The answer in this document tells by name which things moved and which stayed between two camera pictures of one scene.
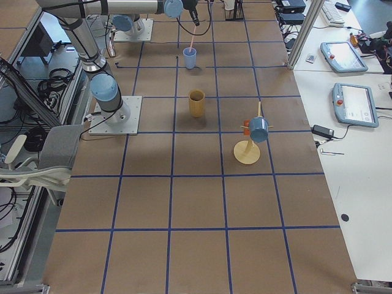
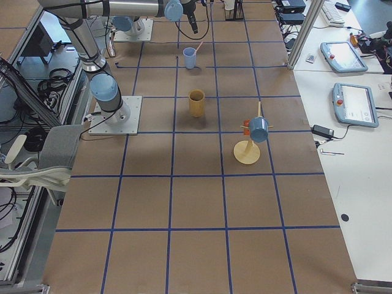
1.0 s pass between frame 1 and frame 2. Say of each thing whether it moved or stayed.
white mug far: stayed
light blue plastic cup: stayed
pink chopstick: moved
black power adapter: stayed
